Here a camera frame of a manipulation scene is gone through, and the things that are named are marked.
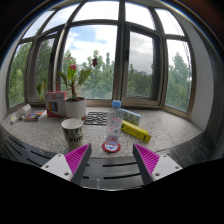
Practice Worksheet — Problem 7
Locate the red-flowered plant in white pot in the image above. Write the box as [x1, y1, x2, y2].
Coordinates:
[35, 57, 99, 120]

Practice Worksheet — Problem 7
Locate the light blue packet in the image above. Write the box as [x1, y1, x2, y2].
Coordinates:
[119, 107, 142, 126]

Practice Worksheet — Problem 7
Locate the long yellow box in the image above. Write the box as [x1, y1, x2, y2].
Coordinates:
[120, 119, 152, 144]

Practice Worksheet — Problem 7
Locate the white paper cup with lettering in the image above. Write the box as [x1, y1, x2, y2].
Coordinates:
[60, 117, 85, 152]

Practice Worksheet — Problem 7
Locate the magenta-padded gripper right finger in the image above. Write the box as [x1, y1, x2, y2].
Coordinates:
[132, 143, 184, 186]

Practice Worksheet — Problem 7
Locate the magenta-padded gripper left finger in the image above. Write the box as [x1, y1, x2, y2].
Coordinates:
[40, 143, 93, 186]

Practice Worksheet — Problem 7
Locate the clear blue-capped water bottle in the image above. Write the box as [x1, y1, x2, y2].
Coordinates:
[104, 99, 124, 153]

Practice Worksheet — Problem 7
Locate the colourful flat book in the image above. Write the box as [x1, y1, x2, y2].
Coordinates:
[23, 109, 47, 122]

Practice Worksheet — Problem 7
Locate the black patterned trivet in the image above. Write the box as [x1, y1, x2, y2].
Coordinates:
[83, 111, 109, 126]

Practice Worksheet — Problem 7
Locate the pale folded booklet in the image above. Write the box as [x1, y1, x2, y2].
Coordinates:
[9, 103, 33, 125]

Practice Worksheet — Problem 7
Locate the red and white box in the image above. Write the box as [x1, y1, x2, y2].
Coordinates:
[43, 91, 68, 118]

